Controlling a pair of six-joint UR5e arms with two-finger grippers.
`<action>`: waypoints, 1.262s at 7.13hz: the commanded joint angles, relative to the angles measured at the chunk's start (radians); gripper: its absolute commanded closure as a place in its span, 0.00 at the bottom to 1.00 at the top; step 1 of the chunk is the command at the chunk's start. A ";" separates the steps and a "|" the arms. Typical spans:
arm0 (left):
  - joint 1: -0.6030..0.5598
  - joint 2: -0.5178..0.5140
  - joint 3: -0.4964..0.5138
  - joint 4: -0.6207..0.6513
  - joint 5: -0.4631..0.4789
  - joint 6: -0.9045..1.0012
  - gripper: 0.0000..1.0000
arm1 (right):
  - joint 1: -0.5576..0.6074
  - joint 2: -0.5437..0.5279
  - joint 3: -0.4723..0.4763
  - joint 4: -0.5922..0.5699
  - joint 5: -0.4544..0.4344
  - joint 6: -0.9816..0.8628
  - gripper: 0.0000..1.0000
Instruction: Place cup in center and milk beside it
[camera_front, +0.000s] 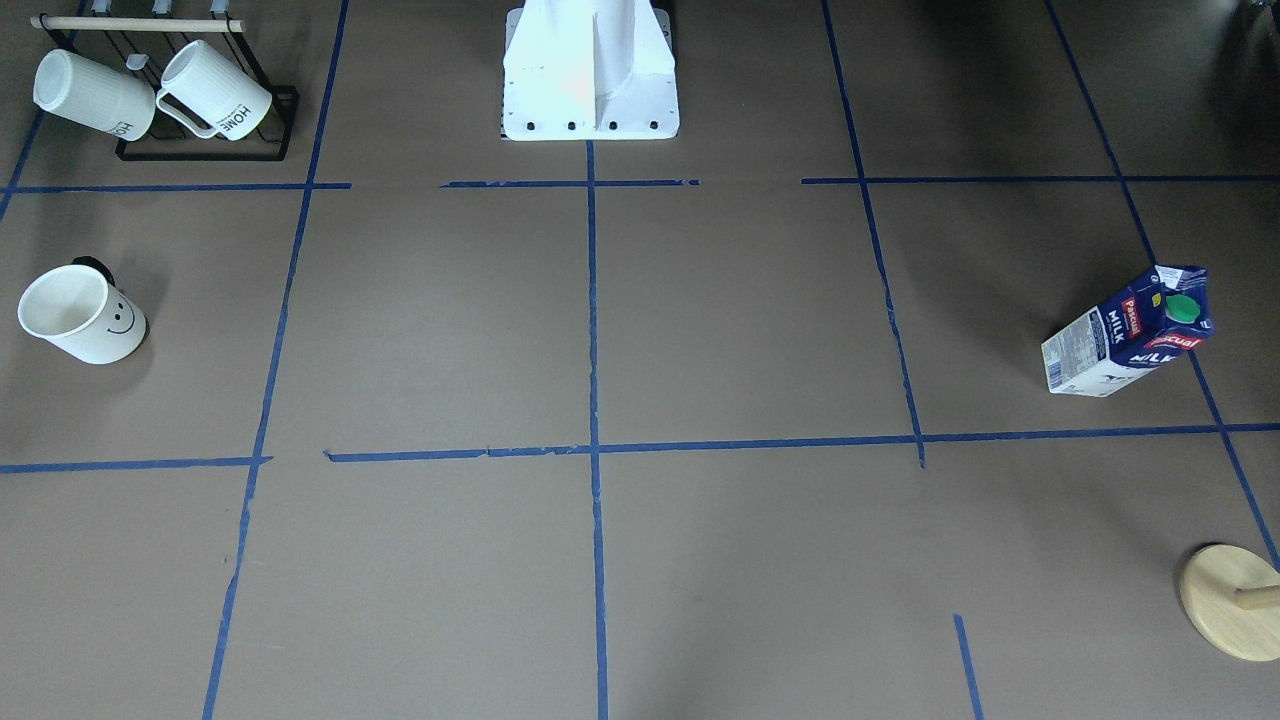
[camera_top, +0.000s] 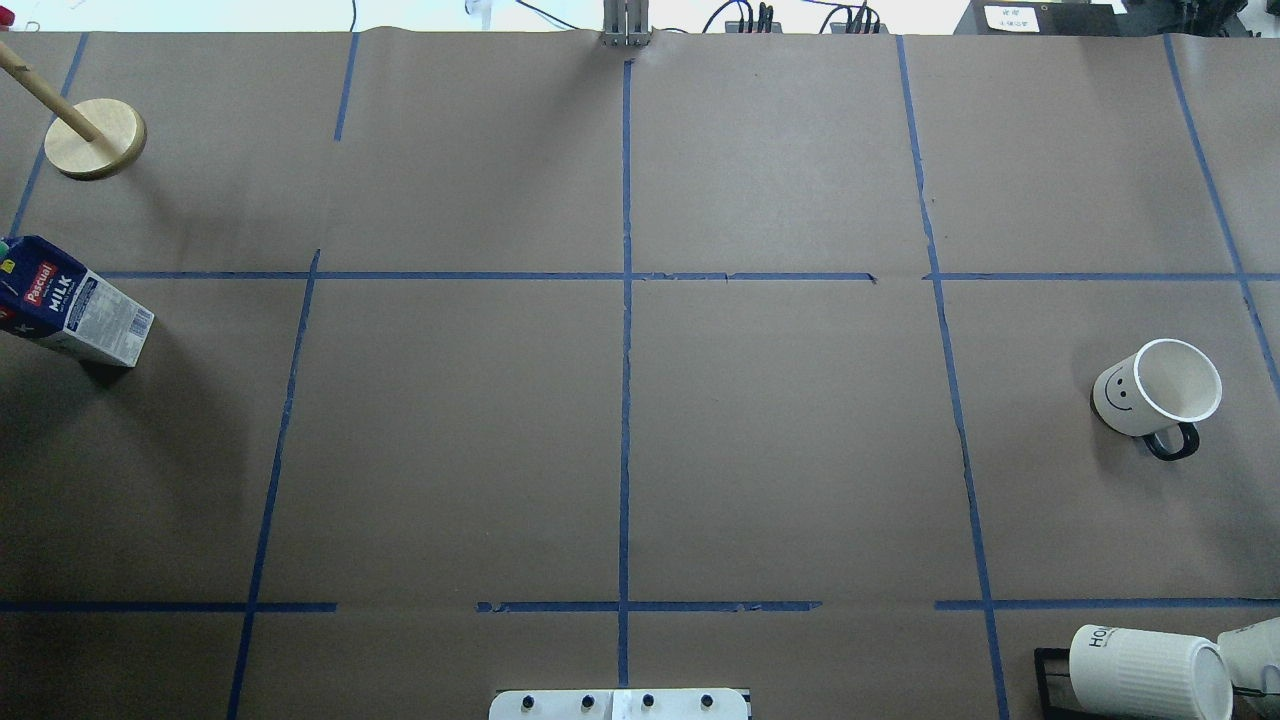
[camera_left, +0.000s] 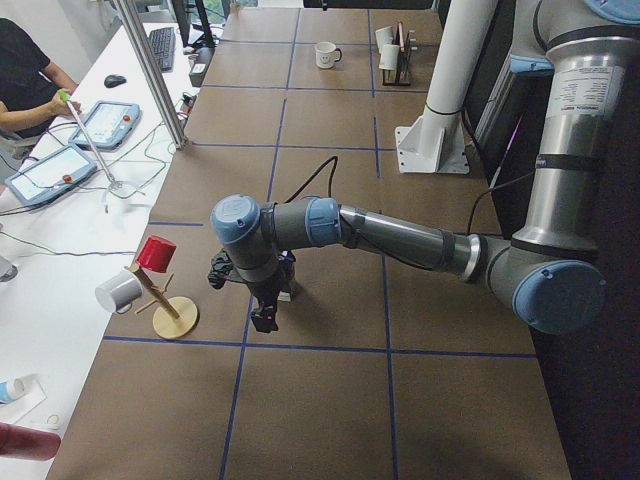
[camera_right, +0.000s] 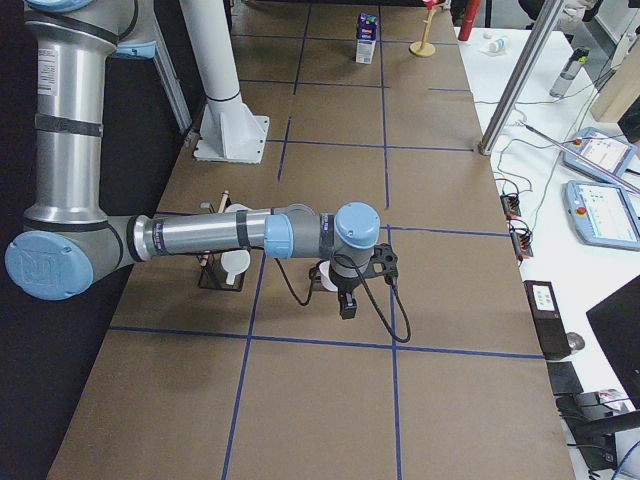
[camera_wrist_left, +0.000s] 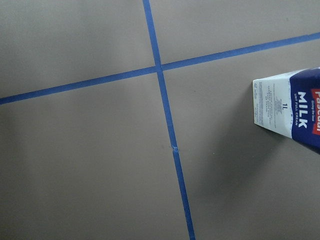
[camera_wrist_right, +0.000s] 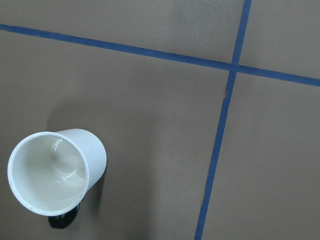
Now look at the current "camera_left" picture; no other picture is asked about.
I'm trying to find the person in black shirt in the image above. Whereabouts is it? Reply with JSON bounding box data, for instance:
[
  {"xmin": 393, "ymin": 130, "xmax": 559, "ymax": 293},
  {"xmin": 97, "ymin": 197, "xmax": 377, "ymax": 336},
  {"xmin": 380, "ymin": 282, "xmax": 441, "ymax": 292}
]
[{"xmin": 1, "ymin": 18, "xmax": 78, "ymax": 138}]

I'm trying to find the white pole with base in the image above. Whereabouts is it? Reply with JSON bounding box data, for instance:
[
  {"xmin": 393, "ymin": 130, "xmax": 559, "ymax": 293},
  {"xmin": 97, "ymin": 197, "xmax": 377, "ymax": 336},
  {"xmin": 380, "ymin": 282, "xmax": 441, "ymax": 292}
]
[{"xmin": 395, "ymin": 0, "xmax": 498, "ymax": 174}]

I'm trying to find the white cup in rack lower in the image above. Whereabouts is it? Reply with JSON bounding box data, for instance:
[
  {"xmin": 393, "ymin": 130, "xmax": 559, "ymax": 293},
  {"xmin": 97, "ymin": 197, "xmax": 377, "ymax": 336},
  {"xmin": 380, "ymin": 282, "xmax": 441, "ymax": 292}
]
[{"xmin": 378, "ymin": 43, "xmax": 401, "ymax": 71}]

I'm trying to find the grey white mug on stand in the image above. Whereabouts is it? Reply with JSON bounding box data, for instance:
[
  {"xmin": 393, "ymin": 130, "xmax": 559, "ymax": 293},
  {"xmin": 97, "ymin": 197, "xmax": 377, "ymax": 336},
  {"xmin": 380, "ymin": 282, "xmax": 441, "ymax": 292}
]
[{"xmin": 95, "ymin": 269, "xmax": 143, "ymax": 314}]

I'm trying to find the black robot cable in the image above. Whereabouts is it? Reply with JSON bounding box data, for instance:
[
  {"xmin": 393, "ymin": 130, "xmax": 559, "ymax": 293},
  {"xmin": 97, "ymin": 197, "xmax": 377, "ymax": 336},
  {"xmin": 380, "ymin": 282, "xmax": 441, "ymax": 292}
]
[{"xmin": 284, "ymin": 155, "xmax": 339, "ymax": 205}]

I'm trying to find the black wire cup rack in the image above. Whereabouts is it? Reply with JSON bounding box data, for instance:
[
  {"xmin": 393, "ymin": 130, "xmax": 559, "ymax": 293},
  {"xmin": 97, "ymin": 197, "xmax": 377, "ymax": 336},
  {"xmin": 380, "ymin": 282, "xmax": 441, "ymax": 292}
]
[{"xmin": 378, "ymin": 21, "xmax": 417, "ymax": 86}]

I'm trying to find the red cup on stand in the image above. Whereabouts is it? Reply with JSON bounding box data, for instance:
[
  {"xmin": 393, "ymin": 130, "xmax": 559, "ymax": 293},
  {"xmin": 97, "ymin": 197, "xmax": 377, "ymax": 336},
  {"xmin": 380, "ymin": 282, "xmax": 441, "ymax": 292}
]
[{"xmin": 136, "ymin": 235, "xmax": 177, "ymax": 273}]

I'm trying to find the black keyboard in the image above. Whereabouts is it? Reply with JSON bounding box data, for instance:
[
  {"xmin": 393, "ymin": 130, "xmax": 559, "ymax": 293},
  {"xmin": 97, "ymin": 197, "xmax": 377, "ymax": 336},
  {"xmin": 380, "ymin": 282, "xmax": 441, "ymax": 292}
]
[{"xmin": 148, "ymin": 27, "xmax": 175, "ymax": 72}]

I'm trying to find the wooden mug tree stand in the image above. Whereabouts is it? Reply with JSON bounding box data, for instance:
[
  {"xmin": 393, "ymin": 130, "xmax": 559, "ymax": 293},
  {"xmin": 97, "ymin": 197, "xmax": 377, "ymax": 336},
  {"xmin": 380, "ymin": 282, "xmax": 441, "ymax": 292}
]
[{"xmin": 127, "ymin": 264, "xmax": 199, "ymax": 340}]

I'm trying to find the person's hand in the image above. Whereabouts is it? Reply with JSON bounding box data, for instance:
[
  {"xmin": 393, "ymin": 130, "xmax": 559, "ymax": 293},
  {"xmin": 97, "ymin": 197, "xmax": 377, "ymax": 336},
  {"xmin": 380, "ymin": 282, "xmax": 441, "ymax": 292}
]
[{"xmin": 46, "ymin": 95, "xmax": 80, "ymax": 117}]

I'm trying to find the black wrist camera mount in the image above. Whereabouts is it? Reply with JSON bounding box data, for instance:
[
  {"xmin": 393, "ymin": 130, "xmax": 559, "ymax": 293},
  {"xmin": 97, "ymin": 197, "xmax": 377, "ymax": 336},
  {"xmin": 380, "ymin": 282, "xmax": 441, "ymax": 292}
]
[{"xmin": 207, "ymin": 249, "xmax": 234, "ymax": 290}]

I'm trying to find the teach pendant tablet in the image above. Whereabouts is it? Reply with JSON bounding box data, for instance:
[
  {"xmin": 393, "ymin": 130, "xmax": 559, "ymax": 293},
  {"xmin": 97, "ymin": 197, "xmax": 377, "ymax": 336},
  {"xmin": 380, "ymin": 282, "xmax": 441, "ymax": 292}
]
[
  {"xmin": 80, "ymin": 100, "xmax": 141, "ymax": 151},
  {"xmin": 5, "ymin": 145, "xmax": 97, "ymax": 206}
]

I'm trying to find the upper teach pendant tablet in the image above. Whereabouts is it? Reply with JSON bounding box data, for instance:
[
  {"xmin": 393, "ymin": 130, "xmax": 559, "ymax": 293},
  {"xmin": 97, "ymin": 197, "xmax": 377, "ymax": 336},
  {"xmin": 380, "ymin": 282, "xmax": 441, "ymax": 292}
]
[{"xmin": 80, "ymin": 100, "xmax": 141, "ymax": 151}]

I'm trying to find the black computer mouse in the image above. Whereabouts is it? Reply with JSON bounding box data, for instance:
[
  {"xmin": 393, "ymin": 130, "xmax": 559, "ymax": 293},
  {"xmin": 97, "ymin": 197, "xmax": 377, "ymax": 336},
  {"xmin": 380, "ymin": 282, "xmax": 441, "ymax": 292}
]
[{"xmin": 103, "ymin": 74, "xmax": 127, "ymax": 89}]

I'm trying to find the lower teach pendant tablet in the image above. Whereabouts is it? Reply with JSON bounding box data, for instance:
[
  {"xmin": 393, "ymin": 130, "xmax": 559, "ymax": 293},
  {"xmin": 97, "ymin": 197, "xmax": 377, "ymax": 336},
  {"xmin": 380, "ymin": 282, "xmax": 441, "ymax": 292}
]
[{"xmin": 5, "ymin": 145, "xmax": 97, "ymax": 206}]

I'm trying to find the aluminium frame post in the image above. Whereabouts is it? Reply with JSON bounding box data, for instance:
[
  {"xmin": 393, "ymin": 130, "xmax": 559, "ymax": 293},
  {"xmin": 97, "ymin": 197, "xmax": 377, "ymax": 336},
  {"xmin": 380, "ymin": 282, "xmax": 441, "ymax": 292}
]
[{"xmin": 114, "ymin": 0, "xmax": 187, "ymax": 150}]

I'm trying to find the reacher grabber stick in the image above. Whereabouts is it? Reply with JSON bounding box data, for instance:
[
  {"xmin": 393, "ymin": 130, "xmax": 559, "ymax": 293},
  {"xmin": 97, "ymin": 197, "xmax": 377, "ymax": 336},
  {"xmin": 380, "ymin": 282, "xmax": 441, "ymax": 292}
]
[{"xmin": 57, "ymin": 89, "xmax": 141, "ymax": 212}]

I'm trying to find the white blue tube bottle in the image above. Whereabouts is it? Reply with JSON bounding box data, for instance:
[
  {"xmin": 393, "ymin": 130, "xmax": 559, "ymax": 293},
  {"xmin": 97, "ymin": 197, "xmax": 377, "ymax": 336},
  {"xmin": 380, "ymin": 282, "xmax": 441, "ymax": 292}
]
[{"xmin": 0, "ymin": 378, "xmax": 25, "ymax": 405}]

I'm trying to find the red bottle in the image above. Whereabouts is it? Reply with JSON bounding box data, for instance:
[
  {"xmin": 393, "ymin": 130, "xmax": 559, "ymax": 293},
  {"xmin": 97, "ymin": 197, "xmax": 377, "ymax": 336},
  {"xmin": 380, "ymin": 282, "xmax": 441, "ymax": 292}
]
[{"xmin": 1, "ymin": 423, "xmax": 61, "ymax": 461}]

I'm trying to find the white smiley mug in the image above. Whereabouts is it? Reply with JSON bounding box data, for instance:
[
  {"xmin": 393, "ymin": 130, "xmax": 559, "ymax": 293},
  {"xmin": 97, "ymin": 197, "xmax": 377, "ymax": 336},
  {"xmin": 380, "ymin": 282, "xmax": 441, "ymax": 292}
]
[{"xmin": 314, "ymin": 41, "xmax": 342, "ymax": 70}]

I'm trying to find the white cup in rack upper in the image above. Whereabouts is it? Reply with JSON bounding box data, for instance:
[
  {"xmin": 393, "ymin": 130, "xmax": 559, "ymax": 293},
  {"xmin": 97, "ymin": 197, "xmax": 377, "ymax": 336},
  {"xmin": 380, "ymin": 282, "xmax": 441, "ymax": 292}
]
[{"xmin": 375, "ymin": 26, "xmax": 394, "ymax": 51}]

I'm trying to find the white cup in rack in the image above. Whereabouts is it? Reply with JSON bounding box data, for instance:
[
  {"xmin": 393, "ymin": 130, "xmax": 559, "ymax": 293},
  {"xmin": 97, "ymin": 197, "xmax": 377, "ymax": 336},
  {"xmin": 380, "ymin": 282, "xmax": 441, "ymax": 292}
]
[
  {"xmin": 378, "ymin": 43, "xmax": 401, "ymax": 71},
  {"xmin": 375, "ymin": 26, "xmax": 394, "ymax": 51}
]

